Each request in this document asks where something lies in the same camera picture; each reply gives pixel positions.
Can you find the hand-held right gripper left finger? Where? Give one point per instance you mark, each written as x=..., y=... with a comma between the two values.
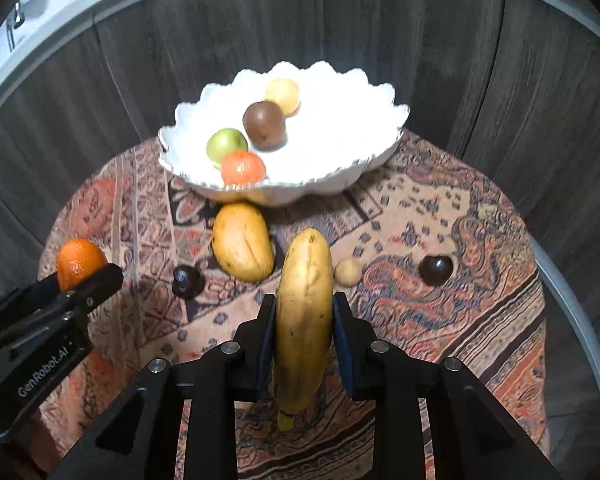
x=267, y=345

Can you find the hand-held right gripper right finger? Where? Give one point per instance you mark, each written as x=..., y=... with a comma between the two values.
x=341, y=347

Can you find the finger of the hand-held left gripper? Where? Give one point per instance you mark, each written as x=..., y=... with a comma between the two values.
x=92, y=285
x=32, y=291

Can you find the orange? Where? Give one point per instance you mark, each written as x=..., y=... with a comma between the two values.
x=80, y=260
x=242, y=167

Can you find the yellow banana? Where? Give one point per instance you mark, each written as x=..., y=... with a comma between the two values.
x=302, y=310

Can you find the green apple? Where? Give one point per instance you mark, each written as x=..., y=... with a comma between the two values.
x=224, y=143

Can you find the white scalloped bowl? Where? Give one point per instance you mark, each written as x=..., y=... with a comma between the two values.
x=330, y=130

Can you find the brown round fruit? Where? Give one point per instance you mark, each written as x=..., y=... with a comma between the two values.
x=262, y=122

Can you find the pale yellow round fruit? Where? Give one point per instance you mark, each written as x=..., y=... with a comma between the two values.
x=284, y=94

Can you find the small beige round fruit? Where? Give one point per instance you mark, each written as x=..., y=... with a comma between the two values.
x=347, y=272

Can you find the patterned tablecloth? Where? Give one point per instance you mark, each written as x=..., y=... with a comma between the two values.
x=430, y=320

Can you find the dark plum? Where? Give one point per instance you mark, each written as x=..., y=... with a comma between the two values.
x=187, y=282
x=436, y=269

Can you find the yellow mango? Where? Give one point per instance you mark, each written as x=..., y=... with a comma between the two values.
x=242, y=245

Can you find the steel kitchen faucet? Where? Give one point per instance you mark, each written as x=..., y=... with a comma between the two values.
x=16, y=22

